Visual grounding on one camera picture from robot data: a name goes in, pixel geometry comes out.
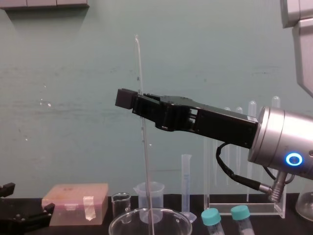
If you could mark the round glass flask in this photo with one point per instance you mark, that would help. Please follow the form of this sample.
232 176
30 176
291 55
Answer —
305 208

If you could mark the translucent plastic beaker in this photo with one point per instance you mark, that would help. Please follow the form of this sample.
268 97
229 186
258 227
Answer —
156 198

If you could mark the silver and grey right arm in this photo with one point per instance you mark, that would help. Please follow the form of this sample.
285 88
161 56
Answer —
276 137

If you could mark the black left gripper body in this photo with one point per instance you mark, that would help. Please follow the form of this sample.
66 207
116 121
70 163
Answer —
14 226

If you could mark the plastic graduated cylinder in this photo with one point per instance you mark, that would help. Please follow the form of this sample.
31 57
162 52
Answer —
186 186

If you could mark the pink translucent pipette tip box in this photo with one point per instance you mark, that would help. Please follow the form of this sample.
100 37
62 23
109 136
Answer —
73 203

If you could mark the large wide glass beaker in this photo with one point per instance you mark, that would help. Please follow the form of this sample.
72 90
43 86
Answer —
168 220

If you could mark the clear acrylic test tube rack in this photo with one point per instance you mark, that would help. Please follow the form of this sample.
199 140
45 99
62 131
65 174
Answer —
244 208

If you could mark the teal capped centrifuge tube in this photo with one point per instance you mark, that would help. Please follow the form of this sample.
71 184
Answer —
240 213
210 216

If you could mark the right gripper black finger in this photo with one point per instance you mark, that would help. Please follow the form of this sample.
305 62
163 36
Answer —
146 107
152 95

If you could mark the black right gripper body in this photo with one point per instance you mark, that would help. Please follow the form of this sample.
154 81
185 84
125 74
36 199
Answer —
220 127

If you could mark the grey wall cabinet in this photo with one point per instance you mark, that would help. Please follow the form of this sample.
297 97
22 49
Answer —
44 3

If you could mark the small glass beaker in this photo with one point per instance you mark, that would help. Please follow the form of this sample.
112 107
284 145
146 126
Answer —
121 204

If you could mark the clear glass test tube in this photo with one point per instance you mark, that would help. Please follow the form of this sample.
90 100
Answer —
251 109
276 101
228 166
239 161

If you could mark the long glass thermometer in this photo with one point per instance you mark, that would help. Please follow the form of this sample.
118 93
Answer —
146 159

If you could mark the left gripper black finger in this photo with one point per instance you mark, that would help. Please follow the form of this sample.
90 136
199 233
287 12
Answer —
47 210
7 189

